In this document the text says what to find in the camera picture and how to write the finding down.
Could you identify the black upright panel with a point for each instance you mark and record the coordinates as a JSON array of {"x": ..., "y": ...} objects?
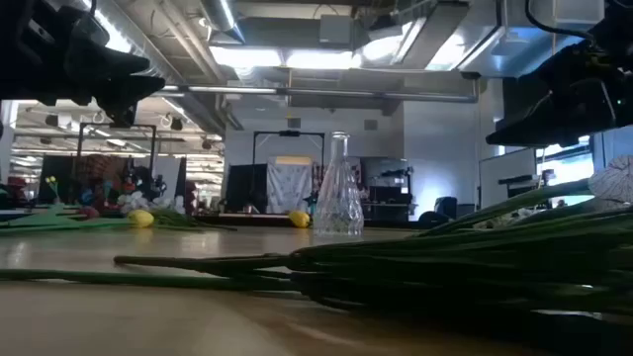
[{"x": 244, "y": 188}]

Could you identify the dark red patterned cloth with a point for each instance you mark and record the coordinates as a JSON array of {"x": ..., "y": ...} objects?
[{"x": 99, "y": 168}]

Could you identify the black gantry frame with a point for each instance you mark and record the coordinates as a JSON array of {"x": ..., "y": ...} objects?
[
  {"x": 79, "y": 148},
  {"x": 289, "y": 133}
]

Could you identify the white patterned cloth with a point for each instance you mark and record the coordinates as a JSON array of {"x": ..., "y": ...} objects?
[{"x": 289, "y": 188}]

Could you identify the tall faceted clear glass vase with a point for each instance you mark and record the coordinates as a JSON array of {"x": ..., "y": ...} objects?
[{"x": 338, "y": 207}]

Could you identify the dark equipment shelf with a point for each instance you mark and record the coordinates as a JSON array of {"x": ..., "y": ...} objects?
[{"x": 390, "y": 193}]

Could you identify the black office chair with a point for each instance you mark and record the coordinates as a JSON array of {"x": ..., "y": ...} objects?
[{"x": 445, "y": 207}]

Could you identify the wide silver spiral duct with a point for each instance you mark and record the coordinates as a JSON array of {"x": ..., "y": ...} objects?
[{"x": 170, "y": 69}]

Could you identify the narrow silver spiral duct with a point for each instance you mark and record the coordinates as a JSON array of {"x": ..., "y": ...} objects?
[{"x": 220, "y": 17}]

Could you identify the bright ceiling light panel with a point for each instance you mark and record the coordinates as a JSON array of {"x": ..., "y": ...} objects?
[{"x": 247, "y": 57}]

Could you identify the black desk equipment stand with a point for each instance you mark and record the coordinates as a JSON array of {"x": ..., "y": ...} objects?
[{"x": 516, "y": 190}]

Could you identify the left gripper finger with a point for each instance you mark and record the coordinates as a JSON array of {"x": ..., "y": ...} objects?
[
  {"x": 126, "y": 94},
  {"x": 104, "y": 64}
]

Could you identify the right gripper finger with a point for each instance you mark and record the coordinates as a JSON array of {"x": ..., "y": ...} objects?
[
  {"x": 593, "y": 71},
  {"x": 569, "y": 121}
]

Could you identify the rectangular silver air duct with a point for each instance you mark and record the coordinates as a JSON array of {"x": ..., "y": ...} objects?
[{"x": 519, "y": 52}]

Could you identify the white whiteboard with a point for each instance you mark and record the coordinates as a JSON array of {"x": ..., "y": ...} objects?
[{"x": 504, "y": 173}]

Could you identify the small yellow flowers in vase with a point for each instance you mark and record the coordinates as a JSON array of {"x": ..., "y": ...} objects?
[{"x": 51, "y": 180}]

